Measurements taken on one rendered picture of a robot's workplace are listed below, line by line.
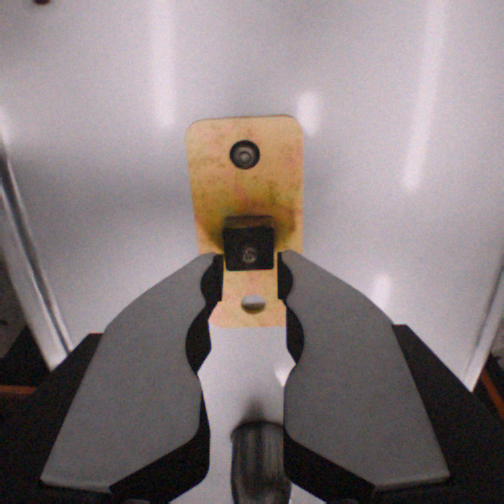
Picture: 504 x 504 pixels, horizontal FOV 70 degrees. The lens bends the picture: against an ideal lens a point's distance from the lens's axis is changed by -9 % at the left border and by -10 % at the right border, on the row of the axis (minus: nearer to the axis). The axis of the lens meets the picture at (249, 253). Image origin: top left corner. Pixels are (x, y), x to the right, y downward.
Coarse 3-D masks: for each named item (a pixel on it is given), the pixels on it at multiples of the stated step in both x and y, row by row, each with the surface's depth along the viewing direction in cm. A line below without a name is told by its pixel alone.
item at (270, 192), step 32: (192, 128) 12; (224, 128) 12; (256, 128) 12; (288, 128) 12; (192, 160) 13; (224, 160) 13; (288, 160) 13; (192, 192) 13; (224, 192) 13; (256, 192) 13; (288, 192) 13; (224, 224) 13; (256, 224) 13; (288, 224) 14; (224, 256) 15; (224, 288) 15; (256, 288) 15; (224, 320) 16; (256, 320) 16
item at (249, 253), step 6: (240, 240) 13; (246, 240) 13; (252, 240) 13; (240, 246) 13; (246, 246) 13; (252, 246) 13; (258, 246) 13; (240, 252) 13; (246, 252) 13; (252, 252) 13; (258, 252) 13; (246, 258) 13; (252, 258) 13
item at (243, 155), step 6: (240, 144) 13; (246, 144) 12; (252, 144) 13; (234, 150) 12; (240, 150) 12; (246, 150) 12; (252, 150) 12; (234, 156) 12; (240, 156) 12; (246, 156) 12; (252, 156) 12; (240, 162) 13; (246, 162) 12; (252, 162) 13
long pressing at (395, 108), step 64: (0, 0) 10; (64, 0) 10; (128, 0) 11; (192, 0) 11; (256, 0) 11; (320, 0) 11; (384, 0) 10; (448, 0) 10; (0, 64) 11; (64, 64) 11; (128, 64) 12; (192, 64) 12; (256, 64) 12; (320, 64) 11; (384, 64) 11; (448, 64) 11; (0, 128) 12; (64, 128) 13; (128, 128) 13; (320, 128) 12; (384, 128) 12; (448, 128) 12; (0, 192) 13; (64, 192) 14; (128, 192) 14; (320, 192) 14; (384, 192) 14; (448, 192) 13; (0, 256) 15; (64, 256) 15; (128, 256) 15; (192, 256) 15; (320, 256) 15; (384, 256) 15; (448, 256) 15; (64, 320) 17; (448, 320) 16; (256, 384) 18
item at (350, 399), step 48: (288, 288) 11; (336, 288) 10; (288, 336) 10; (336, 336) 9; (384, 336) 8; (288, 384) 7; (336, 384) 7; (384, 384) 7; (288, 432) 6; (336, 432) 6; (384, 432) 6; (432, 432) 6; (336, 480) 6; (384, 480) 6; (432, 480) 6
